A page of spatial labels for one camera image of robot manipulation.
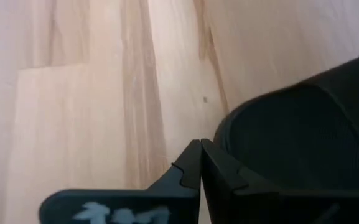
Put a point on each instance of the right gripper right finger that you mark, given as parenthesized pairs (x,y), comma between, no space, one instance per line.
(219,180)

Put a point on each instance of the black rubber slide sandal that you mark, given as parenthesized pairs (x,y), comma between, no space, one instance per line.
(306,133)

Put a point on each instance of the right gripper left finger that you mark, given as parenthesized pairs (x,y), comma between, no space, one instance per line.
(185,174)

